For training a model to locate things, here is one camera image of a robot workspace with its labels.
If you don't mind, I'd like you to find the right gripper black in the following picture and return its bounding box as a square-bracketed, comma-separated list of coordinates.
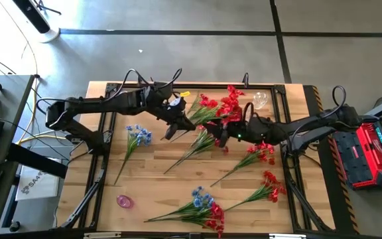
[206, 116, 280, 149]

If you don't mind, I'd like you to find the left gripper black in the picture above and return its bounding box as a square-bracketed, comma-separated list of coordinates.
[151, 94, 198, 141]

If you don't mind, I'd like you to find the blue flower bunch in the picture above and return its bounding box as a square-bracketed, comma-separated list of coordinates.
[143, 185, 216, 222]
[113, 124, 153, 186]

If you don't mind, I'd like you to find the pink glass vase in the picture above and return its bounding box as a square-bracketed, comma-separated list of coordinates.
[116, 195, 135, 210]

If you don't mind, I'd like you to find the small clear glass vase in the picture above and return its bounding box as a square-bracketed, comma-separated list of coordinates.
[253, 92, 269, 110]

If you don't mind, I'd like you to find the red black tool case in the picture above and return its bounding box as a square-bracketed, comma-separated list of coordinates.
[331, 114, 382, 191]

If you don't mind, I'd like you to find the white paper sign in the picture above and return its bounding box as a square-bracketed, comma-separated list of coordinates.
[15, 161, 62, 202]

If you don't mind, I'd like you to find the grey side desk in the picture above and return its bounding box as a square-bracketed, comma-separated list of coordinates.
[0, 74, 36, 236]

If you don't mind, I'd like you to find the white stand with black panel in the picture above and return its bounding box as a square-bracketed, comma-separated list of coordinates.
[11, 0, 61, 44]

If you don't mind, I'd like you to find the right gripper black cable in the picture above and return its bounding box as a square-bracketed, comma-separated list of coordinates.
[242, 102, 255, 122]

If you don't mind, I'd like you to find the black table frame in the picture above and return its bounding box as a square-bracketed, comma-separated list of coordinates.
[58, 81, 334, 233]

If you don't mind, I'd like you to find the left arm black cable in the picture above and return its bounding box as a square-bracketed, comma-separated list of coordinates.
[103, 68, 184, 100]

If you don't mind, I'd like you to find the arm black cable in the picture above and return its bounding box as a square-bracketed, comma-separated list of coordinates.
[103, 68, 184, 100]
[331, 85, 348, 109]

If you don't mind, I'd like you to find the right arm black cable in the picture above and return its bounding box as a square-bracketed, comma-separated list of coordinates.
[331, 85, 348, 109]

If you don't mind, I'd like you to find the silver bracket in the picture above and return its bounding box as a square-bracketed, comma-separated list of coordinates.
[269, 233, 308, 239]
[83, 231, 122, 239]

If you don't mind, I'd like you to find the yellow cable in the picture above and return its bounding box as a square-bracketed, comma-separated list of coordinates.
[17, 78, 68, 145]

